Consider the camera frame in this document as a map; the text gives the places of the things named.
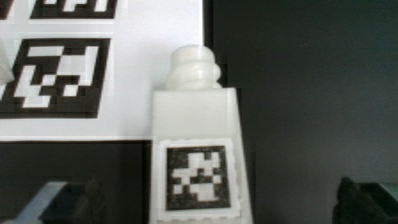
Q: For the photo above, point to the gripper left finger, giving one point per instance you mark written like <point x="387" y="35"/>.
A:
<point x="68" y="203"/>

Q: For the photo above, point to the white leg front with tag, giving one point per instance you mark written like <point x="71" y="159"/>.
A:
<point x="199" y="186"/>

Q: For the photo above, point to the white marker sheet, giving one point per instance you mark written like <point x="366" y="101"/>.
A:
<point x="84" y="61"/>

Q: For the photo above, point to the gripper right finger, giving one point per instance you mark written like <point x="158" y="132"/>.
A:
<point x="366" y="203"/>

